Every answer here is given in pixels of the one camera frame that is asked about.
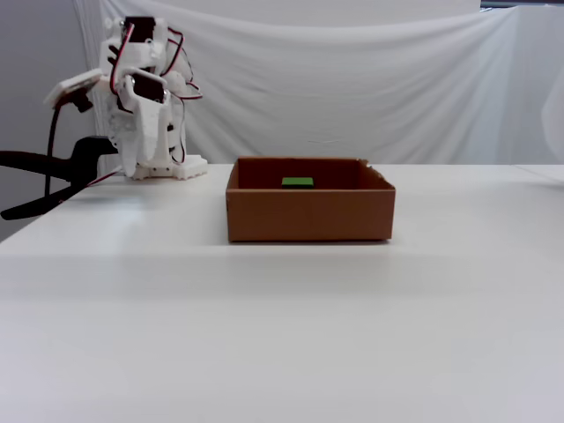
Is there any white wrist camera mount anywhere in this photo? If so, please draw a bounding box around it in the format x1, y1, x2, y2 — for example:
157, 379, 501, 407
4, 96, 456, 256
43, 68, 108, 112

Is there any black camera cable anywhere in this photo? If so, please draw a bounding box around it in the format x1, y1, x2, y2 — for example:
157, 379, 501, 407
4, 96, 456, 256
43, 101, 65, 204

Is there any white backdrop cloth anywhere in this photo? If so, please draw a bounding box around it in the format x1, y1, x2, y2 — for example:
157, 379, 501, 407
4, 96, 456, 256
78, 0, 564, 167

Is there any red servo cable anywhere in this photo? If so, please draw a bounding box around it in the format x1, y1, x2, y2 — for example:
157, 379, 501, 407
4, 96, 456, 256
165, 26, 204, 165

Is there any brown cardboard box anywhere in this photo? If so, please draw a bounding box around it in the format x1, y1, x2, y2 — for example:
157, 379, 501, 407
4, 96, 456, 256
225, 156, 397, 244

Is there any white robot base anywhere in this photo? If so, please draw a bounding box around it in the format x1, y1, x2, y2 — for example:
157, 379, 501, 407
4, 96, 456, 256
130, 153, 210, 182

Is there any black table clamp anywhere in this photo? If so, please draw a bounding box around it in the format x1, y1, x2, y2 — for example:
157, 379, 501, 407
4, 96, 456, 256
0, 137, 119, 222

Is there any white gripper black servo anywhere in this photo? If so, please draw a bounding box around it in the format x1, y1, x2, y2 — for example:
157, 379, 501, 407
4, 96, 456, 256
108, 71, 175, 178

